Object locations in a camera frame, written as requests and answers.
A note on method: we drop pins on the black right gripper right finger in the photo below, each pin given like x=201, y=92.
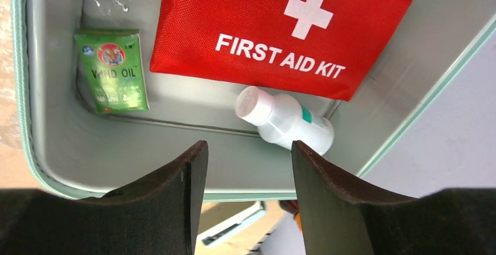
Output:
x=343, y=214

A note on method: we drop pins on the red zipper pouch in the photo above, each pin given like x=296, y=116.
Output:
x=316, y=47

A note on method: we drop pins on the brown bottle orange cap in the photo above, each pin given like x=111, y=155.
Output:
x=292, y=207

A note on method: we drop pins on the small white bottle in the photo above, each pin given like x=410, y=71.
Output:
x=281, y=120

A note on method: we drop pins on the small green medicine box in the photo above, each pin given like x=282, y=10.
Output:
x=112, y=62

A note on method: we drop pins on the mint green case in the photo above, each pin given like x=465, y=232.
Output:
x=422, y=120

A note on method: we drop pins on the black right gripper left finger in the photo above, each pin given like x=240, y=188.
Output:
x=158, y=213

